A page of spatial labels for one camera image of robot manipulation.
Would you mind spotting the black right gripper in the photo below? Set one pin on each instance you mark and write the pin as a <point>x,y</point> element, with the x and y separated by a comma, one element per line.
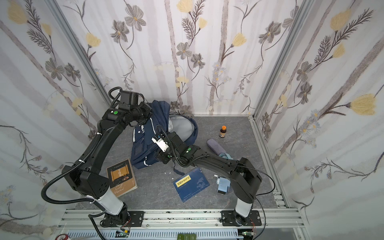
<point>167,149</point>

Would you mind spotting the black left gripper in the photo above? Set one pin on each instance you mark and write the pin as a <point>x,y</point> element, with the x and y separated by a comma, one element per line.
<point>143,111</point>

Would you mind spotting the navy blue student backpack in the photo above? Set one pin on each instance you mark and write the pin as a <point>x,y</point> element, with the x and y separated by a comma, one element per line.
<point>157,130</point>

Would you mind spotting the blue notebook with yellow label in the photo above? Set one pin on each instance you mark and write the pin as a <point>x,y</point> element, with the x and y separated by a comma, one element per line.
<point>191,184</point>

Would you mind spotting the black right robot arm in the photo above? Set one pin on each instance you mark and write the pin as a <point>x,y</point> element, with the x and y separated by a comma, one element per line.
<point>244,178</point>

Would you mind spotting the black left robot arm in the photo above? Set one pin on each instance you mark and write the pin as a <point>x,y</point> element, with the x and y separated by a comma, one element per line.
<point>86,179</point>

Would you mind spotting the purple cylindrical case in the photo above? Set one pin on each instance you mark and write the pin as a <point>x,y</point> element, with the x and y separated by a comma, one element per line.
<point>216,147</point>

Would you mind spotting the brown bottle with orange cap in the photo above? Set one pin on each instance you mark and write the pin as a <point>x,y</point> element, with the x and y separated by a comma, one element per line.
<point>223,132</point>

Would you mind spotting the light teal pencil pouch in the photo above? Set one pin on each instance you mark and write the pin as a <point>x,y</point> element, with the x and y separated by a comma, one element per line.
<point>225,156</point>

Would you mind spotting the small light blue box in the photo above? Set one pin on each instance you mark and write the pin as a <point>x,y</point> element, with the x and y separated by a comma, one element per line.
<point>223,185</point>

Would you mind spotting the brown hardcover book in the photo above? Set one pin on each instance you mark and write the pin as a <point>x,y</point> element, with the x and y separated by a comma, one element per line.
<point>121,177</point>

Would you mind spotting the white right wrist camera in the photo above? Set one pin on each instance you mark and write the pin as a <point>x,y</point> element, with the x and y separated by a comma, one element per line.
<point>161,144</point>

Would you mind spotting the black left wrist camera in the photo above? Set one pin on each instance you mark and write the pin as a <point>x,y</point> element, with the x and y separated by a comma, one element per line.
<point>129,98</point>

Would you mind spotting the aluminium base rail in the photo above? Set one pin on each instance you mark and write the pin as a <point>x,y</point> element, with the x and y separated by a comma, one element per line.
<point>264,224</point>

